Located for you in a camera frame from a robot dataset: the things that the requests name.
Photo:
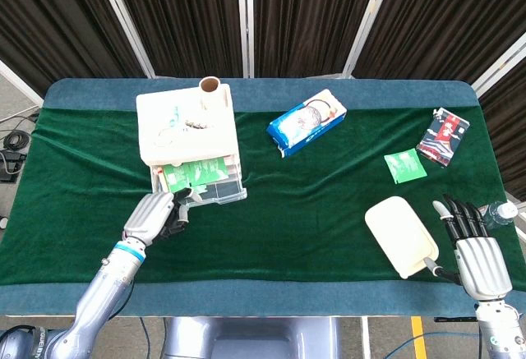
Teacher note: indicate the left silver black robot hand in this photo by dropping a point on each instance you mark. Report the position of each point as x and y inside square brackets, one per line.
[150, 215]

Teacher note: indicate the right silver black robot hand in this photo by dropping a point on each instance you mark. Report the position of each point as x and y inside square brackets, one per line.
[481, 260]

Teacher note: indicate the clear drawer with green sachets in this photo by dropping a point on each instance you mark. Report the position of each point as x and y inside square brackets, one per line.
[222, 190]

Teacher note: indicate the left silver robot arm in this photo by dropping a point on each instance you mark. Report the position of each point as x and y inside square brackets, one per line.
[107, 289]

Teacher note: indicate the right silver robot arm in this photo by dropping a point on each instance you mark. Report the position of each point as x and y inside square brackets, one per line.
[497, 330]

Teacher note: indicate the green packets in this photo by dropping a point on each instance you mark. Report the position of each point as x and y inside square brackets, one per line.
[197, 172]

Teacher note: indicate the white plastic drawer unit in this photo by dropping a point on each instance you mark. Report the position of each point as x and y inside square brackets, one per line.
[189, 141]

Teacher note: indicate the green velvet cloth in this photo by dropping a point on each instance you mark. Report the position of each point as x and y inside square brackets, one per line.
[287, 219]

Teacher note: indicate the clear plastic water bottle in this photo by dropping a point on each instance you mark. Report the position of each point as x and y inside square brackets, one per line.
[499, 213]

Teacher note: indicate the cream lidded plastic box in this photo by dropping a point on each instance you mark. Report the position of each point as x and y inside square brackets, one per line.
[396, 231]

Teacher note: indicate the green sachet packet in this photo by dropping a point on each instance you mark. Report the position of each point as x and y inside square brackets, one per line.
[405, 166]

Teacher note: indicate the navy red patterned snack packet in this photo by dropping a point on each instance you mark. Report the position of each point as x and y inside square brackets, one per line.
[444, 137]

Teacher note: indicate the brown cardboard tube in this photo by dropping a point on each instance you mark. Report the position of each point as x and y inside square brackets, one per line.
[210, 90]

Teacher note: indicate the blue table cover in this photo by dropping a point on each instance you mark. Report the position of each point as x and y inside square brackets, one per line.
[263, 299]

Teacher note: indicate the silver robot torso base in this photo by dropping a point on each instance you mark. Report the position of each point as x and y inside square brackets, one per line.
[250, 338]

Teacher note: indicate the blue Oreo cookie box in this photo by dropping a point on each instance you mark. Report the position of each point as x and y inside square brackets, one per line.
[306, 122]

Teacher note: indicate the brown curtain folding screen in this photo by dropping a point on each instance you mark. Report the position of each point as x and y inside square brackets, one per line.
[193, 14]

